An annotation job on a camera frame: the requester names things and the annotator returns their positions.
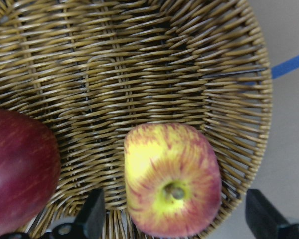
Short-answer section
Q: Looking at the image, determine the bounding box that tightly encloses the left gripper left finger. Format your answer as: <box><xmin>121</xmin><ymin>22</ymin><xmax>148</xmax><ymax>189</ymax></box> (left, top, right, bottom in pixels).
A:
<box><xmin>4</xmin><ymin>188</ymin><xmax>107</xmax><ymax>239</ymax></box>

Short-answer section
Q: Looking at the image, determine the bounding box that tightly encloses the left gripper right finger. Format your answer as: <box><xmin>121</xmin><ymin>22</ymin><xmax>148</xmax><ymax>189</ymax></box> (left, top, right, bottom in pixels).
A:
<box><xmin>245</xmin><ymin>189</ymin><xmax>299</xmax><ymax>239</ymax></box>

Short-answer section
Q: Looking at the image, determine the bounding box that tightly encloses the red yellow apple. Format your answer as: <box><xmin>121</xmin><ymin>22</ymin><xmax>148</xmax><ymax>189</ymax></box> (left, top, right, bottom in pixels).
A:
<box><xmin>124</xmin><ymin>123</ymin><xmax>221</xmax><ymax>238</ymax></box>

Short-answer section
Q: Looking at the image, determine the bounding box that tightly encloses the dark red apple in basket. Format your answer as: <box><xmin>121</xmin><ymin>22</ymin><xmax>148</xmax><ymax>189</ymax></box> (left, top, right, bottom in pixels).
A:
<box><xmin>0</xmin><ymin>109</ymin><xmax>60</xmax><ymax>235</ymax></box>

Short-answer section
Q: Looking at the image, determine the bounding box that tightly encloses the woven wicker basket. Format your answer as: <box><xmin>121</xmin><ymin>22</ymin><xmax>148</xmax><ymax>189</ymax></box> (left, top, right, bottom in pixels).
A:
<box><xmin>0</xmin><ymin>0</ymin><xmax>272</xmax><ymax>239</ymax></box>

